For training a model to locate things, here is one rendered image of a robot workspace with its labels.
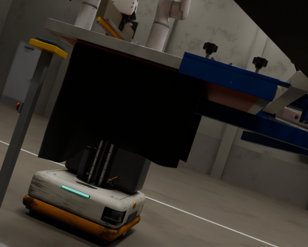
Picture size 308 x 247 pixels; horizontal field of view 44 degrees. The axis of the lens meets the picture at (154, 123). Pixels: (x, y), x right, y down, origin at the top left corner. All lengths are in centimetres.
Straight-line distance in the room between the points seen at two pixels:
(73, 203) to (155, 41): 106
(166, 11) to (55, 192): 124
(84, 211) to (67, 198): 13
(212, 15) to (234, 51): 132
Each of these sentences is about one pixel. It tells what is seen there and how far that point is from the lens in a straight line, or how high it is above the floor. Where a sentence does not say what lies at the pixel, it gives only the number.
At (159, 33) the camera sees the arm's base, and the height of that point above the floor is 124.
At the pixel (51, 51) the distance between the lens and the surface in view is 174.
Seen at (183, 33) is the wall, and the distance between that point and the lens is 1220.
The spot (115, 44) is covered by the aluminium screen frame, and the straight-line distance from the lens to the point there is 128.
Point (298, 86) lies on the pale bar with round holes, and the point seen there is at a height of 100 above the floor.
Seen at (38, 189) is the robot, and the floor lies 18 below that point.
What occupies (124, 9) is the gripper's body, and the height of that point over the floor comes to 117.
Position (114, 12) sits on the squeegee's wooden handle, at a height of 112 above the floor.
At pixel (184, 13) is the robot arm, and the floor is 138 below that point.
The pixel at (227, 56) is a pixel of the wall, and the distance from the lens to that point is 1189.
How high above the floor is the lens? 75
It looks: 1 degrees up
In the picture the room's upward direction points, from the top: 19 degrees clockwise
